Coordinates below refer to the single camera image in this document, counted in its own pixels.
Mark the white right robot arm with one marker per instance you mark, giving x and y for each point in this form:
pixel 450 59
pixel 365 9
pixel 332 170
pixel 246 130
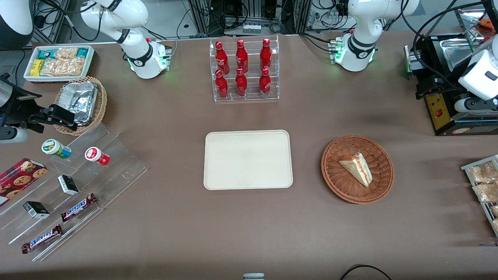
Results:
pixel 132 15

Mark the small clear cracker bag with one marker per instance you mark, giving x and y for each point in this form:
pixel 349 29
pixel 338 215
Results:
pixel 66 53

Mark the black food warmer machine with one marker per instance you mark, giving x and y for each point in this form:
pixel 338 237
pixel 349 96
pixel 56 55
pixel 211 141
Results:
pixel 441 116

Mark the red lid cup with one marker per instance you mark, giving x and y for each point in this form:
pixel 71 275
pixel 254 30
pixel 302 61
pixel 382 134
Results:
pixel 95 155

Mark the small grey device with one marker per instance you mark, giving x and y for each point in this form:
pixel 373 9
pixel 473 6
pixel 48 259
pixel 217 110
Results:
pixel 253 277

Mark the silver foil containers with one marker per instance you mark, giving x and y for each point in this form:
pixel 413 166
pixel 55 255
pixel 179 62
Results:
pixel 79 99

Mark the triangular sandwich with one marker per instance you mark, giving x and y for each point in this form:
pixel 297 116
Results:
pixel 358 169

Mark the white snack bin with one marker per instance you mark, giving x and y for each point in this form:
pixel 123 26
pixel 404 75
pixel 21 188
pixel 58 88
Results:
pixel 91 62

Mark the beige rectangular tray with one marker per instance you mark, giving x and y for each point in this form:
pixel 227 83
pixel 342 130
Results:
pixel 248 159

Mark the red cookie box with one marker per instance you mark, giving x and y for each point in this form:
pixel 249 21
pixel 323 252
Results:
pixel 19 179

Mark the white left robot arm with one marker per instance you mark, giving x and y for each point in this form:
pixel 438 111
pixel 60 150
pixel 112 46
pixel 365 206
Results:
pixel 365 23

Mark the round brown wicker basket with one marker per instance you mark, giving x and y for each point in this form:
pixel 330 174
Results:
pixel 350 190

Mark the yellow snack packet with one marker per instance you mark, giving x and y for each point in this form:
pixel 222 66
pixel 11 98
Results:
pixel 37 67

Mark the teal snack packet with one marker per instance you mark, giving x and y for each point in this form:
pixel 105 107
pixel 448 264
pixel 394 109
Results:
pixel 82 53
pixel 46 53

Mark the red soda bottle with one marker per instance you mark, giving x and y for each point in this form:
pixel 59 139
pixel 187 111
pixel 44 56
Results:
pixel 241 83
pixel 221 58
pixel 265 54
pixel 241 56
pixel 221 85
pixel 265 82

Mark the clear acrylic bottle rack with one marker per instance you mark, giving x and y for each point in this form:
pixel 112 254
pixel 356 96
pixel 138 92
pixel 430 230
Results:
pixel 249 97

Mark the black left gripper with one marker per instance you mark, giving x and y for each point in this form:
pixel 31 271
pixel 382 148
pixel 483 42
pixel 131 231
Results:
pixel 442 84

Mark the orange fried food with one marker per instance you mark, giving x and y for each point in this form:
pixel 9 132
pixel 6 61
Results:
pixel 488 22

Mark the white power strip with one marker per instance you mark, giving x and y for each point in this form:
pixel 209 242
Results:
pixel 251 28

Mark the large clear cracker bag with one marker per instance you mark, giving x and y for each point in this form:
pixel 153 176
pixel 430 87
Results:
pixel 64 67

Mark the snickers chocolate bar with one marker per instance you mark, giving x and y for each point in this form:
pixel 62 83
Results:
pixel 78 208
pixel 42 239

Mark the steel warmer pan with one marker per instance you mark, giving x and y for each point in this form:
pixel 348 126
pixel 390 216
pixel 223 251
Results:
pixel 455 54

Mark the tan wicker basket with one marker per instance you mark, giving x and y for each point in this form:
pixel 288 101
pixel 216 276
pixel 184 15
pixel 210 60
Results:
pixel 102 103

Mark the small black box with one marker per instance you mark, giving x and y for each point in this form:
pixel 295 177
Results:
pixel 36 210
pixel 68 185

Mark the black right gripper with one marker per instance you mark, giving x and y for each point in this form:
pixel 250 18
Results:
pixel 20 110

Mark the clear acrylic step display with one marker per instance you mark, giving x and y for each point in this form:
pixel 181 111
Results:
pixel 116 171

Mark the tray of packaged snacks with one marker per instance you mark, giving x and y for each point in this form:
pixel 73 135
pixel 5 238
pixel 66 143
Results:
pixel 465 168

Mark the clear bag of snacks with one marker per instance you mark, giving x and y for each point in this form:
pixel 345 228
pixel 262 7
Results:
pixel 486 192
pixel 482 173

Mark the green lid cup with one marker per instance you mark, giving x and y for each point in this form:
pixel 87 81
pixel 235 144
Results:
pixel 54 147

